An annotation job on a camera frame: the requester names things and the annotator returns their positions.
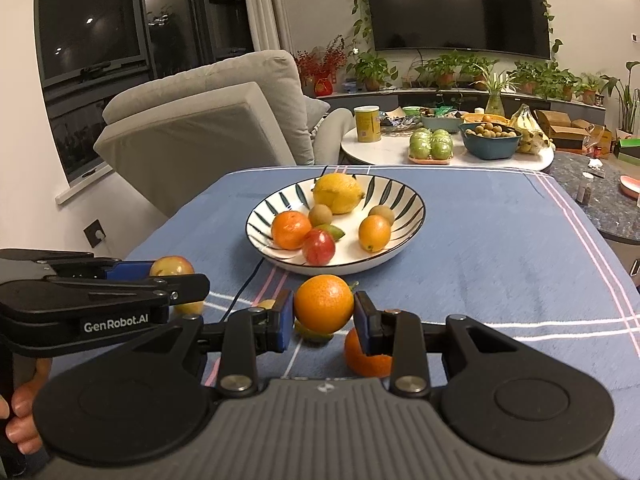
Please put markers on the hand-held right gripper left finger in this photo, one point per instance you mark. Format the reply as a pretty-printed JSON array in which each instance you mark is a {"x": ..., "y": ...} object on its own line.
[{"x": 285, "y": 320}]

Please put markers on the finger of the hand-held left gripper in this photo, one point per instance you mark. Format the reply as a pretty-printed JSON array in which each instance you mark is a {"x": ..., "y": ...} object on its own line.
[
  {"x": 127, "y": 270},
  {"x": 150, "y": 287}
]

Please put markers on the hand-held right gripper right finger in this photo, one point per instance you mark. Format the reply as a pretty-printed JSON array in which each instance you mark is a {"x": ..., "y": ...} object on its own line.
[{"x": 362, "y": 322}]

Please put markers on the red yellow apple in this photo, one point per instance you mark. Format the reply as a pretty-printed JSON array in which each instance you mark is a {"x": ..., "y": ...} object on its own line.
[{"x": 172, "y": 266}]

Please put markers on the large orange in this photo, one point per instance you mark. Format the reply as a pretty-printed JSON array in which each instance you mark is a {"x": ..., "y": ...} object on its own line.
[
  {"x": 370, "y": 365},
  {"x": 290, "y": 230},
  {"x": 324, "y": 305}
]

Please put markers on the red plum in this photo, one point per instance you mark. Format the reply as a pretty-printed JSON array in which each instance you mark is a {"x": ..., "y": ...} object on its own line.
[{"x": 318, "y": 247}]

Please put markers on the small orange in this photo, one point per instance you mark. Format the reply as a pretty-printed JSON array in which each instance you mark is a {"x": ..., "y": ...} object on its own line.
[{"x": 374, "y": 233}]

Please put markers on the small green fruit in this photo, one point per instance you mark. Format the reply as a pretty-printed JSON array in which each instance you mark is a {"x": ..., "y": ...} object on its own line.
[
  {"x": 336, "y": 233},
  {"x": 312, "y": 336}
]

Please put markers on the striped white ceramic bowl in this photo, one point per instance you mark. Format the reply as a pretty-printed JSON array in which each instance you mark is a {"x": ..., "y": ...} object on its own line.
[{"x": 405, "y": 240}]

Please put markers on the brown kiwi fruit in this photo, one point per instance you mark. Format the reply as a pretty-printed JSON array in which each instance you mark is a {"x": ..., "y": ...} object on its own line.
[
  {"x": 265, "y": 304},
  {"x": 320, "y": 215},
  {"x": 381, "y": 214}
]

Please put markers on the yellow lemon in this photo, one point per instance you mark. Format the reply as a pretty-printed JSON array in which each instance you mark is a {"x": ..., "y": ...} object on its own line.
[{"x": 337, "y": 192}]

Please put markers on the pack of green fruits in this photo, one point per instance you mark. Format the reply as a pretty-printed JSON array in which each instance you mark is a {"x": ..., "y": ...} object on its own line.
[{"x": 431, "y": 145}]

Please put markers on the person's left hand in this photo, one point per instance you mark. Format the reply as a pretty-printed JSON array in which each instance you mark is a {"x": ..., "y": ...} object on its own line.
[{"x": 22, "y": 410}]

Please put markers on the blue striped tablecloth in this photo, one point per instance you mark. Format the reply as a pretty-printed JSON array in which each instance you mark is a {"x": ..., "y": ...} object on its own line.
[{"x": 475, "y": 240}]

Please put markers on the grey recliner armchair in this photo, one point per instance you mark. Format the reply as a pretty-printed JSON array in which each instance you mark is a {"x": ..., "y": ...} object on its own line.
[{"x": 200, "y": 125}]

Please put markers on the yellow canister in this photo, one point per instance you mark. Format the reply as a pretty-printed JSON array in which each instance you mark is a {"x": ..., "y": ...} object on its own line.
[{"x": 367, "y": 123}]

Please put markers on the snack plate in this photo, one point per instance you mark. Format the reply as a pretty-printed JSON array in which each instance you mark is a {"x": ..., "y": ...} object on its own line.
[{"x": 400, "y": 121}]

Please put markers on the white round coffee table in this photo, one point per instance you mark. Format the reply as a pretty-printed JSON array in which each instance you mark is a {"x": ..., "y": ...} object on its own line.
[{"x": 500, "y": 165}]

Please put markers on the grey pillow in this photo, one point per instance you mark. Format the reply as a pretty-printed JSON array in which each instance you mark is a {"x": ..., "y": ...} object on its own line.
[{"x": 314, "y": 110}]

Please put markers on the small teal bowl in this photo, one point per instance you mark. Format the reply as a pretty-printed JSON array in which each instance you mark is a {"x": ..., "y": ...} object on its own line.
[{"x": 440, "y": 122}]

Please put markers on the large teal bowl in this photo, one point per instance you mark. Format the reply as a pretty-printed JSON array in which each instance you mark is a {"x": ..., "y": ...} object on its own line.
[{"x": 490, "y": 147}]

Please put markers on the pile of brown longans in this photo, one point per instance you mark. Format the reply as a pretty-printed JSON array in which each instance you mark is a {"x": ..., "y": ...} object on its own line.
[{"x": 490, "y": 131}]

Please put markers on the television cabinet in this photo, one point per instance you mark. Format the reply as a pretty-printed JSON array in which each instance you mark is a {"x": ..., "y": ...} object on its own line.
[{"x": 410, "y": 96}]

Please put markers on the orange fruit tray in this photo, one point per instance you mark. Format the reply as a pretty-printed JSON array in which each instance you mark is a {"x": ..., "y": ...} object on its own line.
[{"x": 475, "y": 119}]

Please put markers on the red flower plant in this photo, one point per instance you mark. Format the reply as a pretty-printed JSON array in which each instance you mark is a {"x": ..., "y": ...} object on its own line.
[{"x": 322, "y": 82}]

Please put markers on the dark window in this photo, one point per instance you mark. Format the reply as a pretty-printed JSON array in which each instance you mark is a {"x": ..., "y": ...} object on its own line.
[{"x": 90, "y": 20}]

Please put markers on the glass vase with plant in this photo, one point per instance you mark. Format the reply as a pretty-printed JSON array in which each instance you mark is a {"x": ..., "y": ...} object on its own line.
[{"x": 495, "y": 105}]

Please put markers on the potted green plant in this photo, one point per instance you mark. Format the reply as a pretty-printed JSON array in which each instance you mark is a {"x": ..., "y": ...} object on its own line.
[
  {"x": 372, "y": 67},
  {"x": 565, "y": 85},
  {"x": 442, "y": 70},
  {"x": 590, "y": 91},
  {"x": 527, "y": 77},
  {"x": 479, "y": 81}
]

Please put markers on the bunch of bananas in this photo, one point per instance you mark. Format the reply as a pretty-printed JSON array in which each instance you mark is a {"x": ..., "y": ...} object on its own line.
[{"x": 527, "y": 127}]

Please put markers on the small glass bottle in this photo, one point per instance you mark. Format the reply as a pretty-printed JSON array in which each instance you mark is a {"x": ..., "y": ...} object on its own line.
[{"x": 583, "y": 188}]

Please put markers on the dark marble table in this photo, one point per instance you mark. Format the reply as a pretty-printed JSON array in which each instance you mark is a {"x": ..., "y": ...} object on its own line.
[{"x": 607, "y": 215}]

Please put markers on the cardboard box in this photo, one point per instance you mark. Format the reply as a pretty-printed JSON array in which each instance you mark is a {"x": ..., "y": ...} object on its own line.
[
  {"x": 575, "y": 136},
  {"x": 552, "y": 120}
]

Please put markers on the white tissue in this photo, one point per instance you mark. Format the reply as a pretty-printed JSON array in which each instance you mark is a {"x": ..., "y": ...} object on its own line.
[{"x": 597, "y": 165}]

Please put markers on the red can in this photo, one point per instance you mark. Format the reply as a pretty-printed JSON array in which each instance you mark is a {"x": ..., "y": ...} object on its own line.
[{"x": 597, "y": 152}]

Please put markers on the white curtain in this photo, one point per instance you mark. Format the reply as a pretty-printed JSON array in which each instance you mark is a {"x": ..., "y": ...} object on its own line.
[{"x": 262, "y": 5}]

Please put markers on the pink dish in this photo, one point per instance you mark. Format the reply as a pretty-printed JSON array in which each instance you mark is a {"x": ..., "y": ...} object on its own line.
[{"x": 631, "y": 186}]

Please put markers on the hanging green vine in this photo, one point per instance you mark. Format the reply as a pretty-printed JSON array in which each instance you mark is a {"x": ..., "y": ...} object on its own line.
[
  {"x": 550, "y": 15},
  {"x": 361, "y": 5}
]

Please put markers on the green box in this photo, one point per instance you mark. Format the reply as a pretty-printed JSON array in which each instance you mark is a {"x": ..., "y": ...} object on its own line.
[{"x": 627, "y": 147}]

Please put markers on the tall leafy plant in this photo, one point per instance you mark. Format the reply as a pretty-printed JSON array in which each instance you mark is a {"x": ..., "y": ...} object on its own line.
[{"x": 626, "y": 102}]

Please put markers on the wall socket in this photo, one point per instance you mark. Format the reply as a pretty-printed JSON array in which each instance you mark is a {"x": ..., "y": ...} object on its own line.
[{"x": 95, "y": 232}]

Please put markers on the wall television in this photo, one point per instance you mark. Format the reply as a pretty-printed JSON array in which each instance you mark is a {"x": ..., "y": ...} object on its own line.
[{"x": 457, "y": 7}]

